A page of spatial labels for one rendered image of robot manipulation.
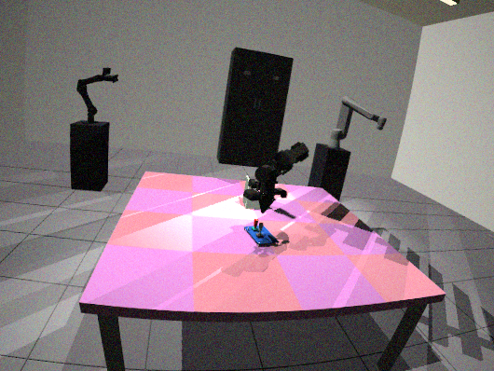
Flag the blue circuit board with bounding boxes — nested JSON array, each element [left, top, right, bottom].
[[244, 219, 279, 247]]

